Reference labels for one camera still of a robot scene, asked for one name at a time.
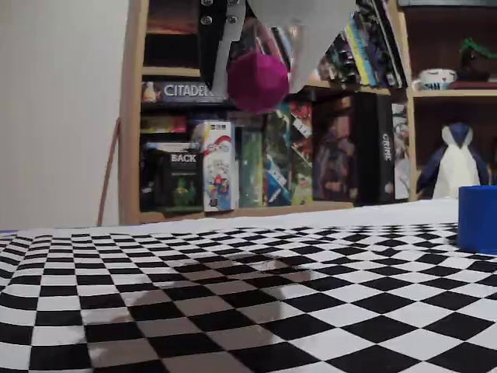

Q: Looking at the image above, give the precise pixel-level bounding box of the blue and white penguin figure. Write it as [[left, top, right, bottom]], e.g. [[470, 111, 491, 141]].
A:
[[417, 123, 488, 200]]

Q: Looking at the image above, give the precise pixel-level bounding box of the thin wooden stick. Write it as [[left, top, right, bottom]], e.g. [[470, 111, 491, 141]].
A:
[[96, 118, 122, 227]]

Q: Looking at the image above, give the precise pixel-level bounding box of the black-and-white gripper finger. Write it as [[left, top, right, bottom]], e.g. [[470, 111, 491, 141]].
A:
[[197, 0, 246, 100]]

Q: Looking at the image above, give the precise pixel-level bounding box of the white and blue bowl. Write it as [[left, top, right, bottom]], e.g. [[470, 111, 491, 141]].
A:
[[411, 68, 457, 91]]

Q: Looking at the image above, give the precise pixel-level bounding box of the black Crime game box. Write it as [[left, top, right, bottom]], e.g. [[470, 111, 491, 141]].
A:
[[355, 92, 395, 205]]

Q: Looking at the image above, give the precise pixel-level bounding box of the blue round box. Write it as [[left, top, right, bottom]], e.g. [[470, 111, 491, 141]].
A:
[[457, 185, 497, 256]]

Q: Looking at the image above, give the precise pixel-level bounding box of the yellow spine book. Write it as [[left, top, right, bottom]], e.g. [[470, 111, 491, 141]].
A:
[[345, 19, 374, 85]]

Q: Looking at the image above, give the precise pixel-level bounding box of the Citadelles game box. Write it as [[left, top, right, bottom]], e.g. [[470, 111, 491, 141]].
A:
[[141, 80, 230, 104]]

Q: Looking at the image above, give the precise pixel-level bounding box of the black Back game box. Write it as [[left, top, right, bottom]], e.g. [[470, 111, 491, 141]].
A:
[[140, 141, 205, 213]]

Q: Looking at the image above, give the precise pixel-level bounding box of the wooden bookshelf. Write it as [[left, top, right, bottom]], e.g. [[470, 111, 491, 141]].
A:
[[118, 0, 497, 225]]

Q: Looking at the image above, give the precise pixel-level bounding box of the dark green knitted figure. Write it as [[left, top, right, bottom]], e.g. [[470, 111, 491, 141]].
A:
[[457, 37, 497, 82]]

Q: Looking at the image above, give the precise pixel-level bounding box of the red and green game box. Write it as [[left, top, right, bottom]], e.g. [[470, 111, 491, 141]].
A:
[[289, 100, 315, 206]]

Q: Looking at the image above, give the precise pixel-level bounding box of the white checkerboard paper mat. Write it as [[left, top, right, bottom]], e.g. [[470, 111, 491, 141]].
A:
[[0, 197, 497, 373]]

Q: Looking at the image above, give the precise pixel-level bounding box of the yellow and red flat box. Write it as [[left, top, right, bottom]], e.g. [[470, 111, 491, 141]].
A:
[[140, 115, 189, 134]]

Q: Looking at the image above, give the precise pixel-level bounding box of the white illustrated game box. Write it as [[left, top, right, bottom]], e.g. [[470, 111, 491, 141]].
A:
[[390, 103, 412, 201]]

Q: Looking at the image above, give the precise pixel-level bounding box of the blue jungle game box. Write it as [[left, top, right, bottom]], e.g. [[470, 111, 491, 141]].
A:
[[263, 104, 293, 207]]

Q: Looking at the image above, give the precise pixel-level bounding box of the pink faceted ball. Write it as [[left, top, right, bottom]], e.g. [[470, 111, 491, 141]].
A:
[[226, 50, 291, 115]]

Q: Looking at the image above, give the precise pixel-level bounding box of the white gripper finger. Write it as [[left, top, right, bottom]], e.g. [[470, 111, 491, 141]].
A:
[[248, 0, 360, 94]]

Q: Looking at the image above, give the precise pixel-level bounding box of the brown purple game box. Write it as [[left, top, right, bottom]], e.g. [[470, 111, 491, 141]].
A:
[[312, 95, 360, 203]]

